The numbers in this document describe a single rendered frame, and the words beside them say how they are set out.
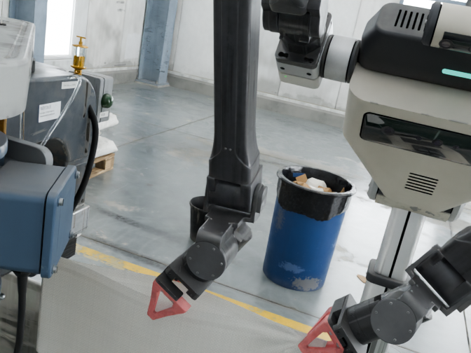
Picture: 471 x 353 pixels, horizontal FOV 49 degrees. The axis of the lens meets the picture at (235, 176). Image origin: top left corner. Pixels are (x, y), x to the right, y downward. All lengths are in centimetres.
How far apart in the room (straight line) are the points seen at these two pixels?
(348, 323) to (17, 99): 53
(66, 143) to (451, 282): 67
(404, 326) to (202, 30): 889
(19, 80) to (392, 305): 50
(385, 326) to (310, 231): 232
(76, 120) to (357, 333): 60
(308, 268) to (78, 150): 227
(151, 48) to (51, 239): 909
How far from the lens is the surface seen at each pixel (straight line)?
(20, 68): 53
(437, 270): 75
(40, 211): 52
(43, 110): 92
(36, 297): 149
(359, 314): 79
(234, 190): 74
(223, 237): 71
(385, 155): 114
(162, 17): 948
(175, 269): 81
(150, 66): 960
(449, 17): 91
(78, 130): 101
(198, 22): 946
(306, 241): 304
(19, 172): 57
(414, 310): 70
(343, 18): 879
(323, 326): 81
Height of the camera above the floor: 150
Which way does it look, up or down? 17 degrees down
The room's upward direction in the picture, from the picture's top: 11 degrees clockwise
